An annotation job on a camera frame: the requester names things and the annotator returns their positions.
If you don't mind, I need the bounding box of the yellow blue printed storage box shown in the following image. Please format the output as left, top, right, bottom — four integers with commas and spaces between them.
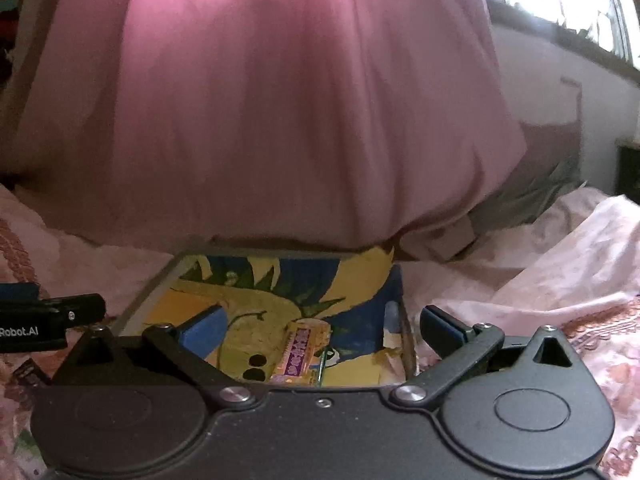
112, 247, 417, 389

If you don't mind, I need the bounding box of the pink quilt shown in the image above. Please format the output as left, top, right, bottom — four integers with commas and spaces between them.
0, 0, 528, 261

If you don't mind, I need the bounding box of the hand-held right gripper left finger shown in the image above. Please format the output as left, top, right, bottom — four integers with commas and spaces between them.
52, 305, 258, 408

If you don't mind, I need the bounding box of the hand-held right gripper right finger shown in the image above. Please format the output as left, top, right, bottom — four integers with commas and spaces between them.
390, 305, 588, 408

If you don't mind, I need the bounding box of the purple label snack packet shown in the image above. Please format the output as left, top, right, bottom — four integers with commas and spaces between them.
270, 317, 332, 387

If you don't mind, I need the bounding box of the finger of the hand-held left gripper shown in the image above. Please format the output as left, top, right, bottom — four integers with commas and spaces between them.
0, 283, 107, 328

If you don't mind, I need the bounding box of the dark bedside cabinet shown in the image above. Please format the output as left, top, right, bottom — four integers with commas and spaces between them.
616, 139, 640, 197

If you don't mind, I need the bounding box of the grey pillow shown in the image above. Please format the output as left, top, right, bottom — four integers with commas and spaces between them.
467, 122, 585, 243

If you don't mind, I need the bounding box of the floral bed sheet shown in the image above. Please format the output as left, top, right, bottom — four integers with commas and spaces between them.
0, 182, 640, 480

